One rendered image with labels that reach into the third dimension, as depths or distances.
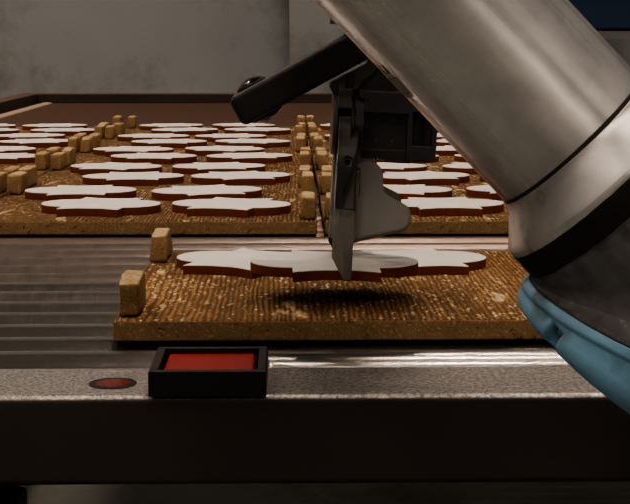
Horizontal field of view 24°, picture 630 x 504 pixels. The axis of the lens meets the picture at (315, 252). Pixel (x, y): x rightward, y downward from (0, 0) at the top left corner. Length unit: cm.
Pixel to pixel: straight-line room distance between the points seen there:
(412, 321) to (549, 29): 46
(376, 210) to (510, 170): 46
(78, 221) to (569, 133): 108
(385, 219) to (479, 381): 19
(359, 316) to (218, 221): 59
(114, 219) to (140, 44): 481
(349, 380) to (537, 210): 35
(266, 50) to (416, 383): 549
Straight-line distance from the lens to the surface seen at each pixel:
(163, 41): 647
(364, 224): 111
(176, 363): 98
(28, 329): 116
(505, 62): 65
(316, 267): 113
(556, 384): 99
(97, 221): 168
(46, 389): 98
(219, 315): 110
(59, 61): 655
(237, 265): 129
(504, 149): 66
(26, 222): 169
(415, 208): 172
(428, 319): 109
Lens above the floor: 114
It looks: 8 degrees down
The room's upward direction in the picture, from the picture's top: straight up
